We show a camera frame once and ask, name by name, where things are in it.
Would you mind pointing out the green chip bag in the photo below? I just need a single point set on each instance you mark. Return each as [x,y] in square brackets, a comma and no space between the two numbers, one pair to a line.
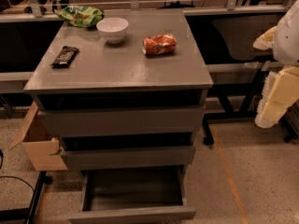
[80,16]

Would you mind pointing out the grey metal railing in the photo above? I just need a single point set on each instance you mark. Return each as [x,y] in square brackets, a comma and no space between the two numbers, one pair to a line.
[149,3]

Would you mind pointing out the white ceramic bowl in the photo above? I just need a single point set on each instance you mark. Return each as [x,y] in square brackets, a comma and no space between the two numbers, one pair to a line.
[113,30]

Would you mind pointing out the brown cardboard box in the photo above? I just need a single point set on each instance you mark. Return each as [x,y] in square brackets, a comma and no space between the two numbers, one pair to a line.
[41,149]

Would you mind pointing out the black side table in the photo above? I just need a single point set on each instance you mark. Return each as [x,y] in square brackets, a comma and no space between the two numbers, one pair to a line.
[228,40]

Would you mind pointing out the grey middle drawer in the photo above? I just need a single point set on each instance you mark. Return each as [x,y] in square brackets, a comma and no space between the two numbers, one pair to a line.
[128,151]

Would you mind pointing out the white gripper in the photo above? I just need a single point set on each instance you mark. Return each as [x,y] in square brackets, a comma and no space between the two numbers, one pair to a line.
[288,39]

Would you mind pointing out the crushed orange soda can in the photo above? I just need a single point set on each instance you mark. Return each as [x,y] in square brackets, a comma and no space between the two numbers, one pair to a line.
[159,44]

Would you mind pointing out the grey bottom drawer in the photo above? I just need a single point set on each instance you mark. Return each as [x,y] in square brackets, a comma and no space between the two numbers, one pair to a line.
[133,196]

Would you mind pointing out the grey top drawer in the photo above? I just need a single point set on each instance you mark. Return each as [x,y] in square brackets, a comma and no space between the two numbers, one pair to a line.
[117,113]

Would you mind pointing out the grey drawer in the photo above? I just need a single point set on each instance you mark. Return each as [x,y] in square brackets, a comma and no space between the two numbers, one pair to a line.
[117,113]
[128,151]
[133,196]

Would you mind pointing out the dark chocolate bar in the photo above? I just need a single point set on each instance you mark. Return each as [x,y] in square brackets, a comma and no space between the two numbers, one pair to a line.
[65,57]

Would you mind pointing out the grey drawer cabinet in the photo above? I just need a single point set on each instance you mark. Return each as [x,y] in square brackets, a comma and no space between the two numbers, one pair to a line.
[103,68]

